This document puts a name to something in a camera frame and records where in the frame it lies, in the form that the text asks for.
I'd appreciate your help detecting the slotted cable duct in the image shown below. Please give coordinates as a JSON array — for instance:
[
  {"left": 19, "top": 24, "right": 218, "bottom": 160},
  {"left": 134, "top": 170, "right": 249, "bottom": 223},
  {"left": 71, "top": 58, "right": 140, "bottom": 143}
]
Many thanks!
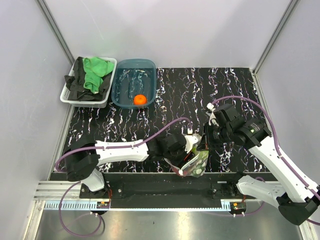
[{"left": 43, "top": 201, "right": 234, "bottom": 211}]

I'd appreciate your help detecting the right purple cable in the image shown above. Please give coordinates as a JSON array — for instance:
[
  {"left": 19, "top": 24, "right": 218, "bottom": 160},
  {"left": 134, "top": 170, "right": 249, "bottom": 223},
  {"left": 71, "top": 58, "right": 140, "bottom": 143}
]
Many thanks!
[{"left": 206, "top": 95, "right": 320, "bottom": 226}]

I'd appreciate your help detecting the right aluminium frame post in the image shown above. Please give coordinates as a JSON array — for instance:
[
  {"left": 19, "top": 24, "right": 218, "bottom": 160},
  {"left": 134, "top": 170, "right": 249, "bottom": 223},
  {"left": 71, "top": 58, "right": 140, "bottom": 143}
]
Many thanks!
[{"left": 252, "top": 0, "right": 300, "bottom": 75}]

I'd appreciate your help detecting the white plastic basket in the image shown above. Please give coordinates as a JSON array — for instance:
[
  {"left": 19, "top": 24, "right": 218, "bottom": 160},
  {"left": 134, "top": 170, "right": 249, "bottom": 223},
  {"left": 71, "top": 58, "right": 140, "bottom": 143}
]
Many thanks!
[{"left": 60, "top": 56, "right": 117, "bottom": 108}]

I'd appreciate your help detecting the clear polka dot zip bag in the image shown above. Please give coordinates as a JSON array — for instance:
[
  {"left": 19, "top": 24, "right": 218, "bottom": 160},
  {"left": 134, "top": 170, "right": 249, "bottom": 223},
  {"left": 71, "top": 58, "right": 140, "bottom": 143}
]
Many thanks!
[{"left": 163, "top": 134, "right": 209, "bottom": 178}]

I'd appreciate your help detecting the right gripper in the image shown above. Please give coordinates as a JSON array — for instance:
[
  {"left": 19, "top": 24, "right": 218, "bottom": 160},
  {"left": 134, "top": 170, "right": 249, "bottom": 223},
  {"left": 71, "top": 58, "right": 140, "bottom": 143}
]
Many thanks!
[{"left": 196, "top": 121, "right": 232, "bottom": 151}]

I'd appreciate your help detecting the purple cable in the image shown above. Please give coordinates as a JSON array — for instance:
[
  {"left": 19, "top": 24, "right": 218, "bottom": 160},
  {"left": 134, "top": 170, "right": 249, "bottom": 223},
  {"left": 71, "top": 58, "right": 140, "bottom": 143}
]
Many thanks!
[
  {"left": 206, "top": 95, "right": 320, "bottom": 226},
  {"left": 54, "top": 117, "right": 194, "bottom": 237}
]

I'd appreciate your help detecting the aluminium frame post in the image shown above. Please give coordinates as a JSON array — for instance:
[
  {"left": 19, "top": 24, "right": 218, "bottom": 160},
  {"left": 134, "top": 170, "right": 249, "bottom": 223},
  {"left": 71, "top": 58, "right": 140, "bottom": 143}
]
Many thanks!
[
  {"left": 252, "top": 0, "right": 300, "bottom": 75},
  {"left": 35, "top": 0, "right": 75, "bottom": 65}
]

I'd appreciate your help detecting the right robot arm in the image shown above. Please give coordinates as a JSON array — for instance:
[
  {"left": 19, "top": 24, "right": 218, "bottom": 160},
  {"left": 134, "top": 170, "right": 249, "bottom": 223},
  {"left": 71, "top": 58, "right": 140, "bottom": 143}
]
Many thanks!
[{"left": 200, "top": 103, "right": 320, "bottom": 226}]

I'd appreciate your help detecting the green cloth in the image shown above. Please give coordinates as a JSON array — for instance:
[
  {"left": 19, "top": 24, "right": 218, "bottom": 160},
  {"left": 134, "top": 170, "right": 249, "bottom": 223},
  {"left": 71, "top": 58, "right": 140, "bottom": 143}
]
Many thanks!
[{"left": 82, "top": 57, "right": 115, "bottom": 94}]

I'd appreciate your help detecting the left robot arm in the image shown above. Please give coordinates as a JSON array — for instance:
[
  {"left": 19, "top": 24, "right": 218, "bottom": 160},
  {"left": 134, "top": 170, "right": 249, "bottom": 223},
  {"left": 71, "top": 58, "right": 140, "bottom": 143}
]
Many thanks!
[{"left": 63, "top": 132, "right": 201, "bottom": 198}]

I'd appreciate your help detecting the black cloth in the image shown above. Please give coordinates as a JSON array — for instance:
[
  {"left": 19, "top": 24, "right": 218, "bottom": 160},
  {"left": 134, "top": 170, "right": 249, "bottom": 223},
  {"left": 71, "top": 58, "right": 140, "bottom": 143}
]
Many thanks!
[{"left": 64, "top": 56, "right": 114, "bottom": 102}]

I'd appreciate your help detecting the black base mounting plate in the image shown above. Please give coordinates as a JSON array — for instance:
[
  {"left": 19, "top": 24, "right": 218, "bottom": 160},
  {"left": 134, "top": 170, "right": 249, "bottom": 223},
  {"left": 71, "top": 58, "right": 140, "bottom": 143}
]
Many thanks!
[{"left": 79, "top": 173, "right": 244, "bottom": 210}]

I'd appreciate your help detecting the blue translucent plastic tub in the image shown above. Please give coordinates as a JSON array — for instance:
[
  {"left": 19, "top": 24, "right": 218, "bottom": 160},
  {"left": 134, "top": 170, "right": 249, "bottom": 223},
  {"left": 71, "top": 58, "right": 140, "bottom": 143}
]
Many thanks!
[{"left": 111, "top": 58, "right": 157, "bottom": 109}]

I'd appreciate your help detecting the orange fake fruit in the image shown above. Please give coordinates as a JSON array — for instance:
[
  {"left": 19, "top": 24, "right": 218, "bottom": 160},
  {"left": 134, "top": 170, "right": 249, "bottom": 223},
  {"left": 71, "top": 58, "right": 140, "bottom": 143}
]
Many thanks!
[{"left": 133, "top": 94, "right": 148, "bottom": 106}]

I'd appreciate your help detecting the green fake apple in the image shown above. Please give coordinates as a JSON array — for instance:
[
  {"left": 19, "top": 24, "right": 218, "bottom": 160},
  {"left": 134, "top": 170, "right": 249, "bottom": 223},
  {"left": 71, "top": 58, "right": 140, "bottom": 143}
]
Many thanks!
[{"left": 191, "top": 146, "right": 198, "bottom": 155}]

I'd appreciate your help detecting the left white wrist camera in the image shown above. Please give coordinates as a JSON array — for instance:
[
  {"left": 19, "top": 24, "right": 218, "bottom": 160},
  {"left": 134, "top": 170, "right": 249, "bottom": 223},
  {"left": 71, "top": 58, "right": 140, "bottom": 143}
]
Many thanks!
[{"left": 184, "top": 128, "right": 202, "bottom": 153}]

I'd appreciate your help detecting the left aluminium frame post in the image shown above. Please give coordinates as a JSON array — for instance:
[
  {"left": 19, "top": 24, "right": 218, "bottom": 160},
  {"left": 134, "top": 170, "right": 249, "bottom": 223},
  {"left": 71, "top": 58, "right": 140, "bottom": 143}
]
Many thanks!
[{"left": 35, "top": 0, "right": 75, "bottom": 65}]

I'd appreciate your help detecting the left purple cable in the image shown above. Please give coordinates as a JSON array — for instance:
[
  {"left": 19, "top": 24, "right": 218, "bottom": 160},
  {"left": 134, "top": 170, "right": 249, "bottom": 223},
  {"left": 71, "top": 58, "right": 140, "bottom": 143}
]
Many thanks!
[{"left": 54, "top": 117, "right": 194, "bottom": 237}]

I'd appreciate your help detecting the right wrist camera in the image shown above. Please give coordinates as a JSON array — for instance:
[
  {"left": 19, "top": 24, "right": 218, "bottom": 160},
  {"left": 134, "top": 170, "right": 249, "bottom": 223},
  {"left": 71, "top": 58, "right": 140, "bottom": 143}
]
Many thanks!
[{"left": 206, "top": 103, "right": 219, "bottom": 127}]

